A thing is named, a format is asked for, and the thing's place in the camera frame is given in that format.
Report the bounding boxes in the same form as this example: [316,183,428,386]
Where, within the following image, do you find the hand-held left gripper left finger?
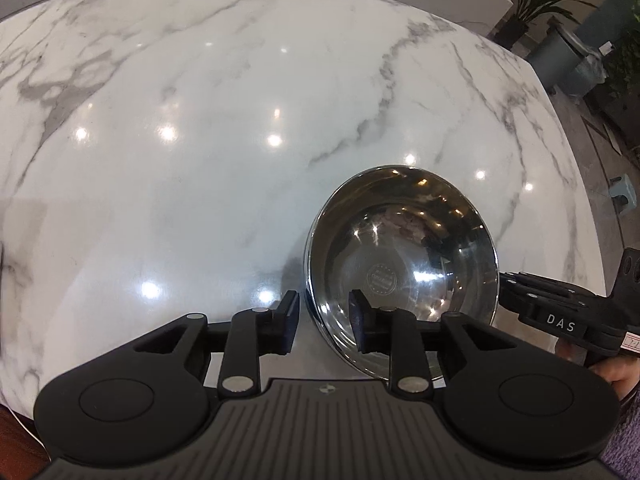
[65,290,301,396]

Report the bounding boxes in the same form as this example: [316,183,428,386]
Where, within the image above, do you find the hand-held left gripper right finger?
[348,289,583,396]

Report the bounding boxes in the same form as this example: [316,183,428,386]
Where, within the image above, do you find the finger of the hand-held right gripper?
[501,272,608,301]
[500,283,608,318]

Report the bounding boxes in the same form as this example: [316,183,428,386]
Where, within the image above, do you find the blue steel bowl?
[303,164,500,382]

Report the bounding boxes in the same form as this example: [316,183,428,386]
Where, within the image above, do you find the person's right hand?
[589,356,640,401]

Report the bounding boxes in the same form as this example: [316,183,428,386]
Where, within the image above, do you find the small pale stool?
[609,174,637,215]

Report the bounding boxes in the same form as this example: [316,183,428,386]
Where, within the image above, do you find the grey trash bin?
[529,16,608,97]

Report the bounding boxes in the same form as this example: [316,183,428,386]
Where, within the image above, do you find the bushy green plant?
[602,0,640,111]

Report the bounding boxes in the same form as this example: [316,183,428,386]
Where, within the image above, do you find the potted long-leaf plant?
[492,0,598,51]

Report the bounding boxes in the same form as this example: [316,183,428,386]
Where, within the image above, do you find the red fabric chair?
[0,402,51,463]

